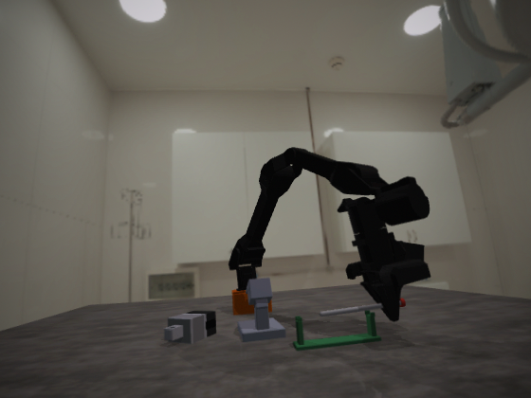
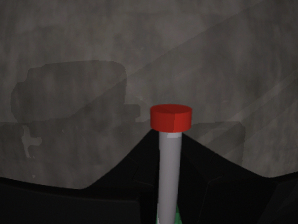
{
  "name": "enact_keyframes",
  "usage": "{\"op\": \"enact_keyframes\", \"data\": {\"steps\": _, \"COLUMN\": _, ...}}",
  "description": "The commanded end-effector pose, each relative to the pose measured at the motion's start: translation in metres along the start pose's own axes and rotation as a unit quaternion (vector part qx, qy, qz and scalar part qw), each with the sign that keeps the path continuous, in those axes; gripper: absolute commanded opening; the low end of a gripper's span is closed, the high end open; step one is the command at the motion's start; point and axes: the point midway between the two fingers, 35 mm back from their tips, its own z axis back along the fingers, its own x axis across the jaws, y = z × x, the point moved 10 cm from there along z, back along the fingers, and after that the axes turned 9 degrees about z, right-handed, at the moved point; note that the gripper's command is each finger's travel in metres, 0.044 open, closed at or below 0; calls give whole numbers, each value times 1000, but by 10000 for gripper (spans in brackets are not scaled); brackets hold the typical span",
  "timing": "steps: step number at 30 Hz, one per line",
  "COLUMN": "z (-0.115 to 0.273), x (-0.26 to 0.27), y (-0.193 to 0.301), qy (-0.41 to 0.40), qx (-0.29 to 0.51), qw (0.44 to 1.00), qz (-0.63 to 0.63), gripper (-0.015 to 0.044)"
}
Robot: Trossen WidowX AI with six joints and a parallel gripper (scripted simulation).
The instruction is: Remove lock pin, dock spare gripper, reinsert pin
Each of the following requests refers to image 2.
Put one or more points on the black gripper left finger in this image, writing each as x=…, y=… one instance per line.
x=127, y=194

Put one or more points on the grey pin with red head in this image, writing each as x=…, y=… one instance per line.
x=169, y=121

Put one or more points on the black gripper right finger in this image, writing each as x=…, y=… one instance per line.
x=212, y=190

